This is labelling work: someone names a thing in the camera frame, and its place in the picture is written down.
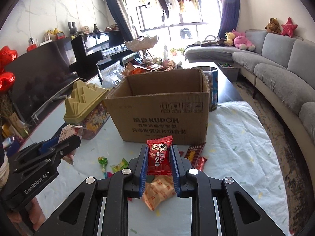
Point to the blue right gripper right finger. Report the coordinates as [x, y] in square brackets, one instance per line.
[175, 160]

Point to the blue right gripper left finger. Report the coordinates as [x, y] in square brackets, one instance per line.
[143, 165]

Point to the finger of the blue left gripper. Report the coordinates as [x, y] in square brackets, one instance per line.
[47, 145]

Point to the green lollipop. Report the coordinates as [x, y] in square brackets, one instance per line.
[103, 162]

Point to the orange biscuit packet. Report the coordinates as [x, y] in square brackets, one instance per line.
[159, 190]

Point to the green yellow candy wrapper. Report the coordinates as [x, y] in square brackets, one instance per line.
[121, 165]

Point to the Costa cookie packet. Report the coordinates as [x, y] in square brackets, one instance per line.
[194, 153]

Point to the small red candy packet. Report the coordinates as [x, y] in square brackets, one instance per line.
[201, 163]

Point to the brown cardboard box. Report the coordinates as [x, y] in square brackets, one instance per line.
[155, 105]

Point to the clear candy jar gold lid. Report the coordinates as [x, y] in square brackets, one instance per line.
[86, 108]

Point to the black television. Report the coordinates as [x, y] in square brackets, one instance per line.
[40, 75]

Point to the clear plastic bag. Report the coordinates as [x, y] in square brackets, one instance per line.
[112, 75]

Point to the clear nut canister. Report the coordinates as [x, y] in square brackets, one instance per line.
[212, 75]

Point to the white tiered snack tray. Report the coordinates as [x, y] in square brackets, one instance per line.
[148, 63]

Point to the black piano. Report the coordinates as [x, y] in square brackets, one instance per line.
[97, 51]

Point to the small grey storage bin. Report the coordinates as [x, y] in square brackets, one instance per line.
[230, 71]

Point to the grey rabbit plush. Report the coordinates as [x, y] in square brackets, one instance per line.
[72, 28]

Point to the blue curtain left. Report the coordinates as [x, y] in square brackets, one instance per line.
[119, 14]

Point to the blue curtain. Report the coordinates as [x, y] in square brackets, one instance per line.
[229, 16]
[119, 14]

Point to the yellow plush toy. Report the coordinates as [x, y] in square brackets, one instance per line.
[230, 36]

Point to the pink plush toy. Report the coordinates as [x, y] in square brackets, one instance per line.
[242, 42]

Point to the grey curved sofa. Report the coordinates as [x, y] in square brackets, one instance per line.
[281, 68]

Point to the blue curtain right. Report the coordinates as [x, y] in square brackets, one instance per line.
[229, 16]

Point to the brown plush toy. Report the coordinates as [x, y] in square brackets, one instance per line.
[273, 26]

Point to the red star pillow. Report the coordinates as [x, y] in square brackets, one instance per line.
[289, 28]

